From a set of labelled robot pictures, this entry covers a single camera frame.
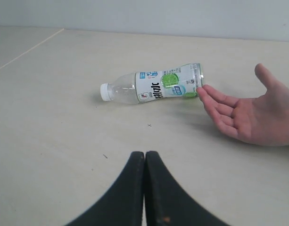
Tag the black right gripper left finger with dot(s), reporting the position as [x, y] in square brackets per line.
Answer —
[122, 204]

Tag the person's open bare hand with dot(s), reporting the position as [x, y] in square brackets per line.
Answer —
[261, 120]

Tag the green lime label clear bottle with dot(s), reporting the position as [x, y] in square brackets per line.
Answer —
[142, 87]

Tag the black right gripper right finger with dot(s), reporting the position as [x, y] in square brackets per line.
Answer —
[166, 202]

